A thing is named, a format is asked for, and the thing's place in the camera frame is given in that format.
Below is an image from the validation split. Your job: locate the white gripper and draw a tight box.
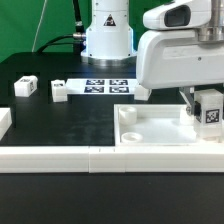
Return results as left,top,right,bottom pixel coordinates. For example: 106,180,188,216
136,0,224,115

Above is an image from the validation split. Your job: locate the white square tabletop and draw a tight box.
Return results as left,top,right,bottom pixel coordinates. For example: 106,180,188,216
114,104,224,146

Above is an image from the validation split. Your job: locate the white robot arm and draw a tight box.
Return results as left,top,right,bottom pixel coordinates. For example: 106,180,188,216
81,0,224,106

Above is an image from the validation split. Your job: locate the white U-shaped fence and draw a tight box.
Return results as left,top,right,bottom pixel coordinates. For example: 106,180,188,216
0,108,224,173

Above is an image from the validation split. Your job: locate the white base tag plate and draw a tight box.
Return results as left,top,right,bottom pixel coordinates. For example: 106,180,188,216
66,79,137,95

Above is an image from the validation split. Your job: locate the black cable bundle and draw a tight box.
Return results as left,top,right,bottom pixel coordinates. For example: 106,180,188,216
35,0,86,54

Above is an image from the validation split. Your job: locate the white thin cable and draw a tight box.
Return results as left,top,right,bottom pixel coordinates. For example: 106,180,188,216
31,0,49,53

